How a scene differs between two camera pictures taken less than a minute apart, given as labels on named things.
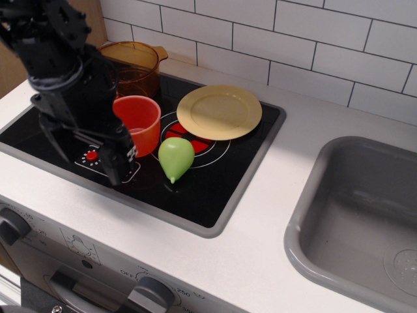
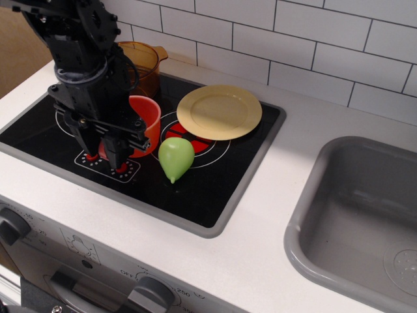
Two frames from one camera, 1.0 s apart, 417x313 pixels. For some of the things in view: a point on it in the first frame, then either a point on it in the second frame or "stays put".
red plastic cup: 142,114 stays put
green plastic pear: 176,154 stays put
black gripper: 81,98 to 94,98
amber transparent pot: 138,65 stays put
